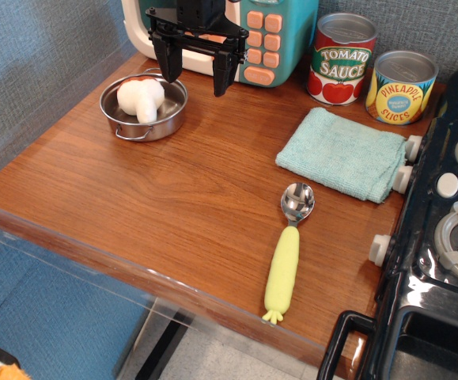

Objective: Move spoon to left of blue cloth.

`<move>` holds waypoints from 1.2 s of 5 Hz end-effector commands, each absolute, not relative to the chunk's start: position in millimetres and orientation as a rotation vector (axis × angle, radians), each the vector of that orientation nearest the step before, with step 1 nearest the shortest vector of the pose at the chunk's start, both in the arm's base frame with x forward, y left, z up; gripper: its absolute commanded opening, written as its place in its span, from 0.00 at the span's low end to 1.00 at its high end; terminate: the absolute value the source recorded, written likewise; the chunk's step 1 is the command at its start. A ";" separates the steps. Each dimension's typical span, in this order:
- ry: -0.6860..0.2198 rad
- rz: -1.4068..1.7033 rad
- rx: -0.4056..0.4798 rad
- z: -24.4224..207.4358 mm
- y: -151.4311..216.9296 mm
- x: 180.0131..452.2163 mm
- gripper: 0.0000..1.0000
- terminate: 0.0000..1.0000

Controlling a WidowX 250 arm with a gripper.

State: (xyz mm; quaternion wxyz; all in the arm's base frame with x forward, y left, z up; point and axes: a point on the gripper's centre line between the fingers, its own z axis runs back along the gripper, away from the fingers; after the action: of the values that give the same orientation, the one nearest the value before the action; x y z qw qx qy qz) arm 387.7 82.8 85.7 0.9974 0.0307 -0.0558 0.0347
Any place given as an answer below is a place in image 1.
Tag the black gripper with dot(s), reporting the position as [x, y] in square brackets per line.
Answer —
[200, 27]

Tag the spoon with yellow-green handle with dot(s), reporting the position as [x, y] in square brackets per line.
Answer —
[297, 203]

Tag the light blue folded cloth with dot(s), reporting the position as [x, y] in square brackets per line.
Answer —
[349, 157]

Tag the white plush mushroom toy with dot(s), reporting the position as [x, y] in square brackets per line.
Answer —
[141, 98]

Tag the small steel pot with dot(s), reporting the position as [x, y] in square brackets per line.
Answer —
[170, 115]

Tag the teal toy microwave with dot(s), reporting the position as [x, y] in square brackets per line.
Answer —
[280, 32]

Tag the tomato sauce can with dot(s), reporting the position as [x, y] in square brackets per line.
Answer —
[342, 50]

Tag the pineapple slices can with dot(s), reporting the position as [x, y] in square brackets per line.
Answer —
[400, 87]

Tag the grey stove knob top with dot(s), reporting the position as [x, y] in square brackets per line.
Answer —
[412, 147]

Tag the grey stove knob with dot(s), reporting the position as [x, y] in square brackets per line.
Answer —
[402, 179]
[412, 147]
[379, 248]

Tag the grey stove knob middle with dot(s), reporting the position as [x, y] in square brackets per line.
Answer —
[402, 179]

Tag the grey stove knob bottom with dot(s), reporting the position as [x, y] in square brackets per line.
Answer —
[379, 248]

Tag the black toy stove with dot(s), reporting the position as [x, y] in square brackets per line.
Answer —
[414, 332]

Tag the orange plush object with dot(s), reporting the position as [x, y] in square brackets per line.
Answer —
[12, 372]

